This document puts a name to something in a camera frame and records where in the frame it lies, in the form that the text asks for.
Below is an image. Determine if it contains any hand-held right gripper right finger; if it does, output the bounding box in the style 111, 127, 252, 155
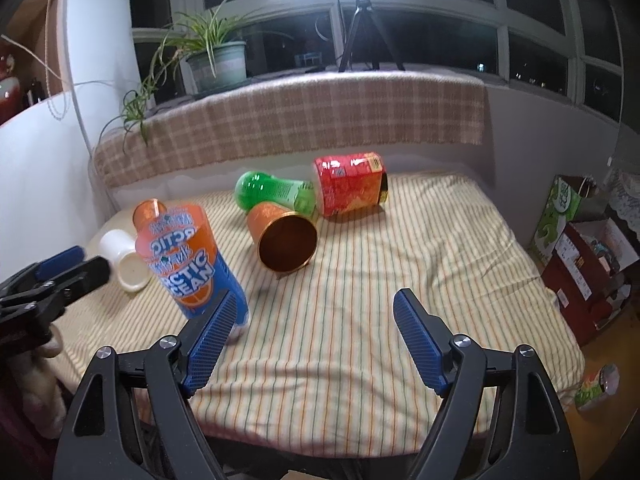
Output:
393, 289, 581, 480

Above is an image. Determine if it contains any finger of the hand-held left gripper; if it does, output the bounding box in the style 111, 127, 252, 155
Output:
0, 246, 86, 297
0, 256, 112, 318

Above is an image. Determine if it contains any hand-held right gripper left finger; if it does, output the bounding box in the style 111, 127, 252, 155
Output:
52, 291, 239, 480

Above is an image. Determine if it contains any orange cup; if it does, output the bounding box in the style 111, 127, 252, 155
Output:
247, 201, 318, 273

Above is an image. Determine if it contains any person's left forearm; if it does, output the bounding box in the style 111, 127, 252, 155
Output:
0, 355, 65, 441

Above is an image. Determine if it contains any white cup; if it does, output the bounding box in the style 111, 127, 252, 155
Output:
98, 230, 151, 292

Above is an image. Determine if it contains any person's left hand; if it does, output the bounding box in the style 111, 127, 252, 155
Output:
30, 327, 64, 362

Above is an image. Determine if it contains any orange and blue drink bottle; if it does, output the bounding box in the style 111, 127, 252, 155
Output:
132, 200, 250, 338

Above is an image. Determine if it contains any striped bed sheet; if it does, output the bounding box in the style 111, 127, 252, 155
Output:
47, 170, 586, 443

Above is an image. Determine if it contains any dark red cloth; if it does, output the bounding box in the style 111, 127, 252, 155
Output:
0, 395, 66, 480

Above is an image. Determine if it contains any red cardboard box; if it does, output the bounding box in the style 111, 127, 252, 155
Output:
542, 217, 640, 346

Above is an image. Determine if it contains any green plastic bottle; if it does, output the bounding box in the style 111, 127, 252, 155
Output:
235, 171, 321, 222

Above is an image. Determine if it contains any red snack canister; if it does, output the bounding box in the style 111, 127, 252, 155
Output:
313, 151, 389, 218

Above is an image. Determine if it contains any red ornament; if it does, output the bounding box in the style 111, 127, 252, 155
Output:
0, 42, 23, 126

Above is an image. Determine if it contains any round colourful container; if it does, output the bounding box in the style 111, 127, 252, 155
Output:
574, 364, 621, 413

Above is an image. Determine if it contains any green carton box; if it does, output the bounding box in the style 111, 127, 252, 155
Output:
530, 175, 598, 261

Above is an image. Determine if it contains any wooden shelf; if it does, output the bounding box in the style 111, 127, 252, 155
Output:
0, 0, 66, 126

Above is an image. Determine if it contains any plaid blanket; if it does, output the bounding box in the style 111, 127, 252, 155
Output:
92, 71, 487, 191

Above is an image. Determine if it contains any potted spider plant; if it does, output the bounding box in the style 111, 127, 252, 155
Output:
97, 0, 281, 147

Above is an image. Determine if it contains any white lace cloth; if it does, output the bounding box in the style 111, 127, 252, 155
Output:
602, 167, 640, 241

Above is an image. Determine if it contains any black tripod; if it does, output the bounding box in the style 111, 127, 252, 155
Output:
337, 0, 406, 73

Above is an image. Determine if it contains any white window frame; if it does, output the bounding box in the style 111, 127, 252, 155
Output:
127, 0, 640, 126

